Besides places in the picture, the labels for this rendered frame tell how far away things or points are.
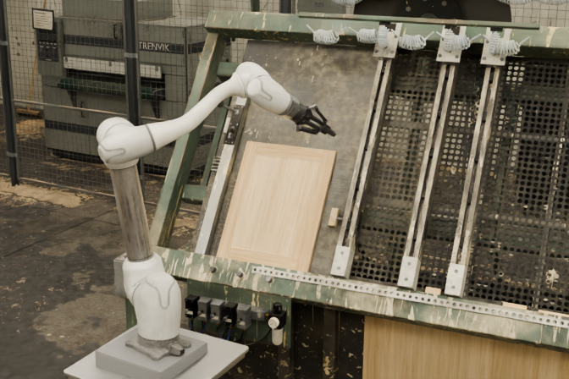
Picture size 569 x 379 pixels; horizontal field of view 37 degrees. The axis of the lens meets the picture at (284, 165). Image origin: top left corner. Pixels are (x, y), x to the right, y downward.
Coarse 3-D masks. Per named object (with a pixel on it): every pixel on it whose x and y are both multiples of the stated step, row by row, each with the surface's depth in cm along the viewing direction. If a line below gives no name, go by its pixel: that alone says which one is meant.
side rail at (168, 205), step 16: (208, 48) 419; (224, 48) 429; (208, 64) 416; (208, 80) 417; (192, 96) 412; (176, 144) 405; (192, 144) 409; (176, 160) 402; (192, 160) 411; (176, 176) 399; (176, 192) 400; (160, 208) 395; (176, 208) 402; (160, 224) 392; (160, 240) 391
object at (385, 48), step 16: (384, 32) 370; (400, 32) 382; (384, 48) 381; (384, 64) 383; (384, 80) 379; (384, 96) 378; (368, 112) 376; (384, 112) 381; (368, 128) 374; (368, 144) 371; (368, 160) 368; (368, 176) 369; (352, 192) 365; (352, 208) 366; (352, 224) 360; (352, 240) 358; (336, 256) 357; (352, 256) 361; (336, 272) 354
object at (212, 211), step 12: (240, 120) 400; (240, 132) 401; (228, 156) 395; (228, 168) 393; (216, 180) 392; (228, 180) 394; (216, 192) 390; (216, 204) 388; (216, 216) 387; (204, 228) 385; (204, 240) 383; (204, 252) 381
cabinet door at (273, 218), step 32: (256, 160) 392; (288, 160) 387; (320, 160) 381; (256, 192) 386; (288, 192) 381; (320, 192) 376; (224, 224) 385; (256, 224) 380; (288, 224) 375; (224, 256) 379; (256, 256) 374; (288, 256) 370
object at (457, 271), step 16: (496, 32) 353; (496, 64) 361; (496, 80) 362; (496, 96) 364; (480, 112) 360; (480, 128) 358; (480, 144) 358; (480, 160) 352; (480, 176) 350; (464, 192) 349; (480, 192) 353; (464, 208) 347; (464, 224) 348; (464, 240) 342; (464, 256) 340; (448, 272) 339; (464, 272) 339; (448, 288) 337
